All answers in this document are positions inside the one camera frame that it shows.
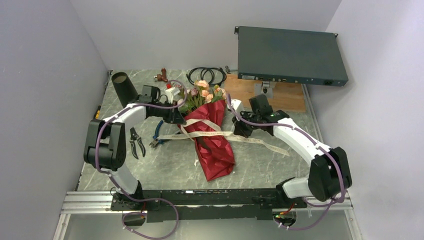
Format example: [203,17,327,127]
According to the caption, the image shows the dark green network switch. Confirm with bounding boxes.
[234,26,349,87]

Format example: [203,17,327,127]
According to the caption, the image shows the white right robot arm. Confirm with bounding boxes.
[226,94,353,208]

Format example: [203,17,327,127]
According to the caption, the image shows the blue handled pliers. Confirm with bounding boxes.
[149,120,170,149]

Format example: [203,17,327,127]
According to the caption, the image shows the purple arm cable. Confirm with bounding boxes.
[225,92,349,232]
[95,79,189,240]

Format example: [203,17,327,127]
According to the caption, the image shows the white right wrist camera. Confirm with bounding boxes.
[227,99,245,115]

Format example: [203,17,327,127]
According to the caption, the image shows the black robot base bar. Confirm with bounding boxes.
[110,184,307,223]

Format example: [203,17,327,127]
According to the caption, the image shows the beige ribbon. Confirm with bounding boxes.
[158,119,290,157]

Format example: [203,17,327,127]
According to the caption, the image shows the brown small figurine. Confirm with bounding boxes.
[153,67,169,83]

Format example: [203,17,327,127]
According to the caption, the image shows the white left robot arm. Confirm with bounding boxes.
[83,85,186,210]

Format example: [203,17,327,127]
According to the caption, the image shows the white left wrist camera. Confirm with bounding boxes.
[164,83,182,105]

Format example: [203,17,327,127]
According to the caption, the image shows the metal switch stand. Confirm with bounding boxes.
[254,81,276,99]

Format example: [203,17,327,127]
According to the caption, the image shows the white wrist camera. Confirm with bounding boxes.
[227,99,245,115]
[164,83,182,105]

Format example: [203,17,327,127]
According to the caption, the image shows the black pruning shears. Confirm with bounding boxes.
[129,127,146,160]

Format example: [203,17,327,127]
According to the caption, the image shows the aluminium frame rail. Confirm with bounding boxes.
[54,188,363,240]

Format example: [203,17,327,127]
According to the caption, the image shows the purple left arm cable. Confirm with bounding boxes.
[95,79,189,240]

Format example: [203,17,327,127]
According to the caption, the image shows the red flower bouquet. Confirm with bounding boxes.
[179,80,236,182]

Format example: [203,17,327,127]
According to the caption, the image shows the wooden board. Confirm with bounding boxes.
[222,74,306,113]

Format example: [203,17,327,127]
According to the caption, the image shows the yellow tool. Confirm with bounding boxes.
[93,105,101,119]

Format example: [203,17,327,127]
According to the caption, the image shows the black cone vase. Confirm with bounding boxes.
[111,72,139,108]

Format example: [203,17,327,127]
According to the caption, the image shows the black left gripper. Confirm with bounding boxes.
[152,100,187,125]

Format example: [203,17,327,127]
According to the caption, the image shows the coiled black cable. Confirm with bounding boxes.
[186,66,228,87]

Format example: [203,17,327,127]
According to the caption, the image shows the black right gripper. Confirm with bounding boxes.
[232,109,261,139]

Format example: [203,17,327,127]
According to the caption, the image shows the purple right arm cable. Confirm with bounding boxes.
[225,92,349,232]

